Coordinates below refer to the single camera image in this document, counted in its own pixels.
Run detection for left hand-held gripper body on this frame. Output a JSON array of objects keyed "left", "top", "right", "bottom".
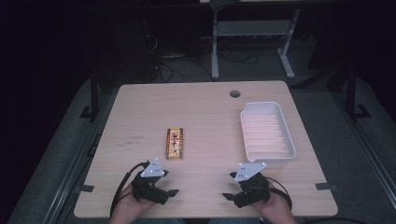
[{"left": 131, "top": 158, "right": 171, "bottom": 205}]

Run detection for grey metal floor rail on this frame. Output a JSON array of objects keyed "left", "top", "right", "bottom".
[
  {"left": 330, "top": 90, "right": 396, "bottom": 206},
  {"left": 41, "top": 90, "right": 120, "bottom": 224}
]

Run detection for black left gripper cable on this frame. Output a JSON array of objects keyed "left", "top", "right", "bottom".
[{"left": 109, "top": 161, "right": 151, "bottom": 218}]

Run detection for orange snack packet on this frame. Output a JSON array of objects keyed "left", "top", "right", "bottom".
[{"left": 164, "top": 127, "right": 184, "bottom": 161}]

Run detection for black metal stand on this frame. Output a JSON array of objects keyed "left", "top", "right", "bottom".
[
  {"left": 344, "top": 63, "right": 372, "bottom": 121},
  {"left": 79, "top": 76, "right": 101, "bottom": 121}
]

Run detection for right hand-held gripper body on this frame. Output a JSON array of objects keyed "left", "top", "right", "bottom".
[{"left": 233, "top": 161, "right": 272, "bottom": 209}]

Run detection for person's right hand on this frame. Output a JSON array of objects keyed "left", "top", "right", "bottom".
[{"left": 251, "top": 182, "right": 295, "bottom": 219}]

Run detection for white power strip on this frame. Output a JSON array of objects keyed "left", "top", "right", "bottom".
[{"left": 161, "top": 53, "right": 189, "bottom": 61}]

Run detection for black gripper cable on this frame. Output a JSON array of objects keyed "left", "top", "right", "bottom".
[
  {"left": 264, "top": 175, "right": 293, "bottom": 210},
  {"left": 109, "top": 161, "right": 151, "bottom": 218}
]

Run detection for black floor cables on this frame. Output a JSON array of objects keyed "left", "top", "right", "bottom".
[{"left": 153, "top": 46, "right": 260, "bottom": 84}]

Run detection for white plastic basket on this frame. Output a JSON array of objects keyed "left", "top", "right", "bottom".
[{"left": 239, "top": 101, "right": 297, "bottom": 169}]

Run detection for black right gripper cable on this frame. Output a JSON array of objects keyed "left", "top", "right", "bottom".
[{"left": 264, "top": 175, "right": 293, "bottom": 210}]

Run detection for person's left hand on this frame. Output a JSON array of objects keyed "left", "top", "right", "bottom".
[{"left": 117, "top": 182, "right": 159, "bottom": 218}]

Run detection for white metal desk frame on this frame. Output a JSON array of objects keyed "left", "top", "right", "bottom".
[{"left": 210, "top": 0, "right": 302, "bottom": 80}]

